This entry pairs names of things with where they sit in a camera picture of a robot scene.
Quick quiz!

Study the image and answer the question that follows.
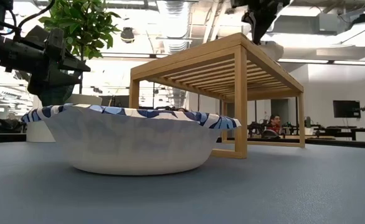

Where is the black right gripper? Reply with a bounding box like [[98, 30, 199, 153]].
[[230, 0, 292, 45]]

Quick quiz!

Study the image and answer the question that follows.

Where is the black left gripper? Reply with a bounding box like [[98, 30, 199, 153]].
[[26, 25, 92, 97]]

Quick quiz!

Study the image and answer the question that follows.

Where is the wooden slatted shelf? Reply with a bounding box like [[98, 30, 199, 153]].
[[128, 32, 306, 160]]

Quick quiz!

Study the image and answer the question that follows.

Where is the large white plant pot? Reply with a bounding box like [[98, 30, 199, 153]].
[[64, 93, 103, 107]]

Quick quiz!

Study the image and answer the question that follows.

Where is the large leafy green plant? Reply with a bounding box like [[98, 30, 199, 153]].
[[38, 0, 123, 94]]

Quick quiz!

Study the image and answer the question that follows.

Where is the black background screen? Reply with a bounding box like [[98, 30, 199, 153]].
[[107, 95, 130, 108]]

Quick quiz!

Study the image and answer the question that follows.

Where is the black ceiling dome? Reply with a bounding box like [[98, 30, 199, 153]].
[[120, 27, 136, 44]]

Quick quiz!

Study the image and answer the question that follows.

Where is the small white plant pot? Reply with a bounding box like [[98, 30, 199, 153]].
[[26, 119, 56, 143]]

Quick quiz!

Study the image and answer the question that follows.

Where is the person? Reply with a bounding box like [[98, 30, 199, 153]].
[[265, 114, 283, 138]]

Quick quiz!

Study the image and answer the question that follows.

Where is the dark background desk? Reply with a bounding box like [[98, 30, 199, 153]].
[[315, 125, 365, 141]]

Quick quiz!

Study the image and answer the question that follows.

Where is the blue table mat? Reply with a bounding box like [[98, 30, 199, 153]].
[[0, 141, 365, 224]]

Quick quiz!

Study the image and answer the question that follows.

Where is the ribbed ceiling duct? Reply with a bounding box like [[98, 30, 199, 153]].
[[157, 0, 191, 54]]

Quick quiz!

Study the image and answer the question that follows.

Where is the black wall monitor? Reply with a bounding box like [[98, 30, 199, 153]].
[[333, 100, 362, 119]]

